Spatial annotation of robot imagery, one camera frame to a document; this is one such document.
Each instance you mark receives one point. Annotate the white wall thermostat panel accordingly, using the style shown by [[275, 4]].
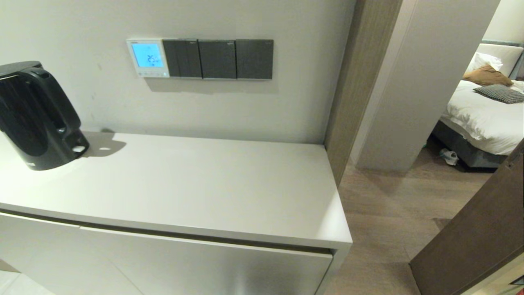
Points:
[[147, 55]]

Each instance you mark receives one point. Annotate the white cabinet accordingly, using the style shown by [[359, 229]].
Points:
[[204, 188]]

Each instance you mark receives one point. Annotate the wide white cabinet door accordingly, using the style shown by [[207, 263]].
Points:
[[213, 268]]

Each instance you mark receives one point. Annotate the white slippers on floor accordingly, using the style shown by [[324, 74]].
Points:
[[449, 156]]

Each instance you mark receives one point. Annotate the dark grey bed base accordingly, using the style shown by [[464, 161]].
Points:
[[458, 145]]

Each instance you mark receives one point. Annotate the black electric kettle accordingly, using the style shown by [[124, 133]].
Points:
[[37, 123]]

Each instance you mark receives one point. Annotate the white bed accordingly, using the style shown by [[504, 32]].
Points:
[[487, 119]]

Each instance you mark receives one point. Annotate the brown wooden door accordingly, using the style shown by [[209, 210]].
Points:
[[475, 237]]

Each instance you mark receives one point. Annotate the brown cushion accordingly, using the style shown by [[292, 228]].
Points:
[[487, 76]]

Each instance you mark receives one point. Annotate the small white pillow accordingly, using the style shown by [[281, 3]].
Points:
[[485, 61]]

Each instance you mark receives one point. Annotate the narrow white cabinet door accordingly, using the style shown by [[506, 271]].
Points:
[[49, 258]]

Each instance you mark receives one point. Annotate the checkered grey cushion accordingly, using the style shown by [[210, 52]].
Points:
[[501, 94]]

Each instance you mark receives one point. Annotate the large white pillow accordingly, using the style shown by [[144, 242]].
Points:
[[507, 55]]

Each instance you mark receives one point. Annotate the wooden door frame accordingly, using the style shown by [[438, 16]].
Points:
[[360, 82]]

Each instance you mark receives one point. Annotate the dark grey multi-rocker wall switch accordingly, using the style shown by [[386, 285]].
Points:
[[182, 58]]

